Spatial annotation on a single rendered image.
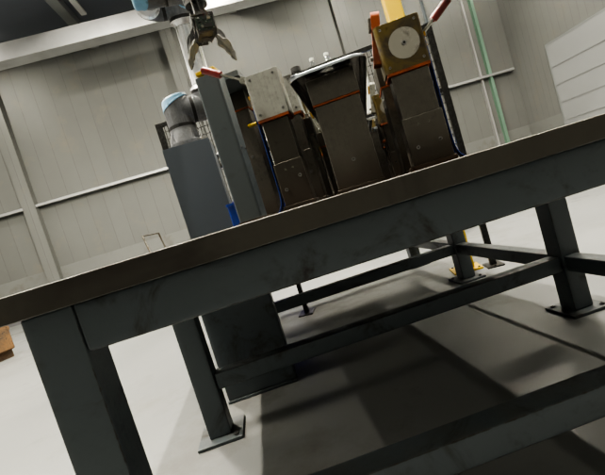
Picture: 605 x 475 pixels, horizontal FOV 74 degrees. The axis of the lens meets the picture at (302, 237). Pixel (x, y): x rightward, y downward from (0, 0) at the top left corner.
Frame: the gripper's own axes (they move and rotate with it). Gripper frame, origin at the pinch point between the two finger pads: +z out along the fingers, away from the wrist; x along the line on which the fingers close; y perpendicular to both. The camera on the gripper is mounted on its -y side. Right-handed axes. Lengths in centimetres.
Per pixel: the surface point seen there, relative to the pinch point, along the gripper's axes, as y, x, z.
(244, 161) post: 17.2, -2.1, 34.6
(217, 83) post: 17.2, -2.9, 11.4
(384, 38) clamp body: 44, 36, 19
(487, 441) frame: 73, 17, 101
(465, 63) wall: -879, 787, -202
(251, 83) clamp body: 30.7, 3.8, 18.0
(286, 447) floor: 11, -15, 122
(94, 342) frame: 67, -39, 63
